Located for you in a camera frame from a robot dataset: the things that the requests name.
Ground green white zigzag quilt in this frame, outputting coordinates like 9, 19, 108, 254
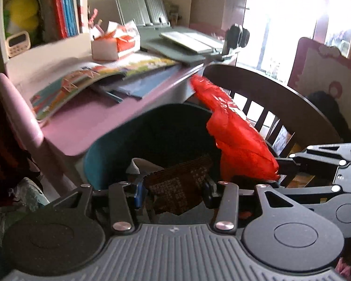
0, 178, 50, 241

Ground grey book stand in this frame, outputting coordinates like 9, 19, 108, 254
114, 0, 172, 29

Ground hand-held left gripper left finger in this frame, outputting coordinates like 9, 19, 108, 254
44, 181, 146, 234

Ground white desk shelf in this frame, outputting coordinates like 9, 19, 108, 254
0, 0, 92, 65

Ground pink framed board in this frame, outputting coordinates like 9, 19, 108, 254
288, 37, 351, 141

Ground dark printed snack wrapper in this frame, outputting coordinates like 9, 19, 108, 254
143, 154, 214, 216

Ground blue folder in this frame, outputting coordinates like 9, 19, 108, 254
99, 64, 188, 100

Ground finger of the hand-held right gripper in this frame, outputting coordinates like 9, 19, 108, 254
276, 142, 351, 176
281, 184, 340, 207

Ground window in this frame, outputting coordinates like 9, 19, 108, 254
243, 0, 351, 86

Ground yellow plush toy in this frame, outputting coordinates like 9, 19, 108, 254
4, 0, 42, 36

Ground cream digital timer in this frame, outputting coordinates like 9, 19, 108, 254
5, 31, 32, 59

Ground teal trash bin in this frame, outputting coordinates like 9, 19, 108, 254
83, 102, 223, 194

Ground colourful picture book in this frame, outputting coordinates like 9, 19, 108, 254
31, 57, 179, 122

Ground dark wooden chair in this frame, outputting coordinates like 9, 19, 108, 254
203, 64, 344, 188

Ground red plastic bag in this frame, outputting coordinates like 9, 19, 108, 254
190, 74, 280, 182

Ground black round clamp device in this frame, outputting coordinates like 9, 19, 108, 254
221, 23, 251, 62

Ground small white box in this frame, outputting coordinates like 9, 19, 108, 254
91, 32, 119, 62

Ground pink desk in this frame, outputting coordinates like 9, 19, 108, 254
0, 26, 240, 194

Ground black bag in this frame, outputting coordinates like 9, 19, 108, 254
306, 91, 351, 144

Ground upright coloured books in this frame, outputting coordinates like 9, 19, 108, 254
51, 0, 87, 39

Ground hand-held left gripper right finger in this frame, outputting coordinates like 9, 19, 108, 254
203, 180, 311, 235

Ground white crumpled paper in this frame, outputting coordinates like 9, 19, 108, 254
126, 157, 166, 179

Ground red white snack packet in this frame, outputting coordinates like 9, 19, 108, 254
105, 20, 141, 59

